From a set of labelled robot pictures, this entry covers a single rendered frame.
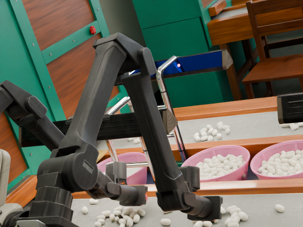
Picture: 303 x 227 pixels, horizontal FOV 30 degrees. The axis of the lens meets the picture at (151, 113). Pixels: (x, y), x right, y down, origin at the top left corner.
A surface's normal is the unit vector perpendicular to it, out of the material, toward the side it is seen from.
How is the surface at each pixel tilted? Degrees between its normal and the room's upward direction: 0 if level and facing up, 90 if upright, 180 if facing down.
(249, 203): 0
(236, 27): 90
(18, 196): 90
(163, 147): 84
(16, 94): 80
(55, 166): 41
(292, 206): 0
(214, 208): 49
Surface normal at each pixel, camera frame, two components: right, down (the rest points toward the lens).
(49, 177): -0.57, -0.45
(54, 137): 0.73, -0.18
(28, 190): 0.86, -0.10
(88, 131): 0.81, -0.32
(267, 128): -0.29, -0.90
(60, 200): 0.51, -0.35
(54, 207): 0.29, -0.42
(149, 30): -0.37, 0.41
